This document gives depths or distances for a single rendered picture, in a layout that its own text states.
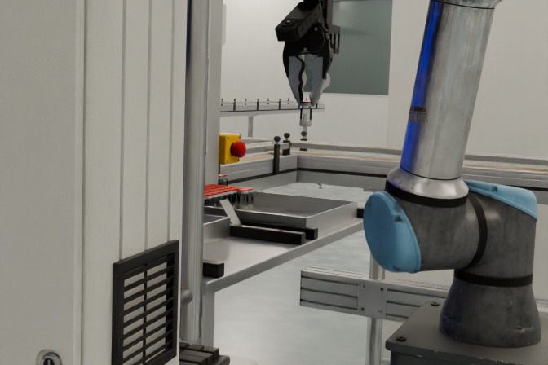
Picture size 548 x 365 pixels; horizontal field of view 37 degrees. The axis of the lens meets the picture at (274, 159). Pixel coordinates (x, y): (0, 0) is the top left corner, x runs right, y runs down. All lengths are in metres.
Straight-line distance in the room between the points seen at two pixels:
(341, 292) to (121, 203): 1.98
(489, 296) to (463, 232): 0.12
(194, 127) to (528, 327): 0.63
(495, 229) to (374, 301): 1.44
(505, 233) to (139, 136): 0.66
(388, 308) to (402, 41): 1.06
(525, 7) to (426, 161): 1.95
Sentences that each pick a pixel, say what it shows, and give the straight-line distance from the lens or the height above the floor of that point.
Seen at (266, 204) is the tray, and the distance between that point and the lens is 1.81.
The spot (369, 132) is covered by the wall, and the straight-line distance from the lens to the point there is 10.10.
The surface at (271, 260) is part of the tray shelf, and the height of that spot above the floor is 0.88.
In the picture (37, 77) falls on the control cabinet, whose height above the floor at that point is 1.16.
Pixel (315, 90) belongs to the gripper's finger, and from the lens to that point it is 1.48.
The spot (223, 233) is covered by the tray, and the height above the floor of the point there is 0.89.
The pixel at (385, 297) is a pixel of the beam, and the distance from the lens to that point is 2.59.
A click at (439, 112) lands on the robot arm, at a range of 1.10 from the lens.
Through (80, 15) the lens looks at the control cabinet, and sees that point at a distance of 0.66.
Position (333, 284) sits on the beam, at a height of 0.52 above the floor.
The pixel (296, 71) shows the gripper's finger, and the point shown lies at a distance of 1.50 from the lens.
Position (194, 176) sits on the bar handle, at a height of 1.06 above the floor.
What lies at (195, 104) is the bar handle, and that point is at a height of 1.13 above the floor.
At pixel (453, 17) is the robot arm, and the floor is 1.25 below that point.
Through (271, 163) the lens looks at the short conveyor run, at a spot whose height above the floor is 0.92.
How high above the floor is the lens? 1.16
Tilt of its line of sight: 5 degrees down
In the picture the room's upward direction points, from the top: 2 degrees clockwise
